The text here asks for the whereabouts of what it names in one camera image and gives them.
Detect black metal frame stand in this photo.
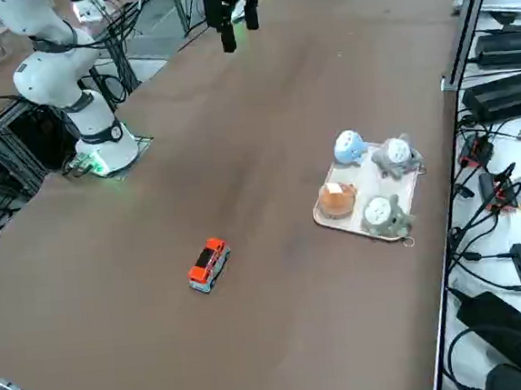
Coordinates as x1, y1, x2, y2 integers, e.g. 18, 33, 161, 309
0, 95, 83, 200

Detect beige plastic tray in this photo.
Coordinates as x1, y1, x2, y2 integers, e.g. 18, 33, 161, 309
306, 137, 432, 250

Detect white power strip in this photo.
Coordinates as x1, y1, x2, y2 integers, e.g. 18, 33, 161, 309
72, 0, 112, 25

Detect black fabric bag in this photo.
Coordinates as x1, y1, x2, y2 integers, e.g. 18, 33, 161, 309
454, 288, 521, 390

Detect black cable bundle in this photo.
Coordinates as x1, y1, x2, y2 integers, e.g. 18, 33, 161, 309
83, 0, 175, 105

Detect orange-and-blue toy bus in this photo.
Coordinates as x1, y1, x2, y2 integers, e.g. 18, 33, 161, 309
185, 236, 235, 296

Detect red-and-black connector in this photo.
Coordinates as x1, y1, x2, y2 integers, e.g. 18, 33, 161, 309
458, 133, 496, 169
476, 170, 521, 215

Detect white post bracket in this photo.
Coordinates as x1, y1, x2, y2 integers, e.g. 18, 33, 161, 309
440, 75, 465, 94

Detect orange hamster plush toy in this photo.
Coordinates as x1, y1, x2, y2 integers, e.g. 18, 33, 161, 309
316, 178, 361, 222

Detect black power brick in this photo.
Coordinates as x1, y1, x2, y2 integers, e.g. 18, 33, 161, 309
474, 30, 521, 72
459, 70, 521, 125

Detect camera mounting post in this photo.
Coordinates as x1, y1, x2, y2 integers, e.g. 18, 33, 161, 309
435, 0, 506, 93

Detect grey plush toy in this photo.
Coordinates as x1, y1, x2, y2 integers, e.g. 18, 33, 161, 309
368, 132, 427, 181

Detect light blue plush toy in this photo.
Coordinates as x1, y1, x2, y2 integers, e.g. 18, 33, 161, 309
331, 127, 372, 167

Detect grey-green plush toy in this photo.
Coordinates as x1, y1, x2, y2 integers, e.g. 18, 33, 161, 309
358, 192, 419, 252

